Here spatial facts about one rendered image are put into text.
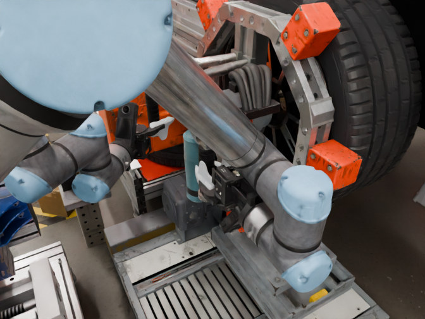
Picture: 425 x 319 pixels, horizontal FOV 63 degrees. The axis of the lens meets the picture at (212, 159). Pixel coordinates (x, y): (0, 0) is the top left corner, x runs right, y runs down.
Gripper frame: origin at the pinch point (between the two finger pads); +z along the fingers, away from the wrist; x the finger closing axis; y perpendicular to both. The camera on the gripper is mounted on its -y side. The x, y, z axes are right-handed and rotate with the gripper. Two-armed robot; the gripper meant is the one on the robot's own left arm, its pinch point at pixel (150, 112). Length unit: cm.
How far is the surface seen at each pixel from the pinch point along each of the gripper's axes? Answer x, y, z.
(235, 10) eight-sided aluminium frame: 23.0, -28.2, 7.6
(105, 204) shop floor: -53, 83, 37
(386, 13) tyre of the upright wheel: 58, -29, 10
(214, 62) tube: 19.6, -17.1, -0.2
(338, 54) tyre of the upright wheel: 49, -24, -6
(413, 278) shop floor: 102, 83, 31
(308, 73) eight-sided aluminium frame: 43.2, -19.1, -6.7
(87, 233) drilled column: -44, 74, 8
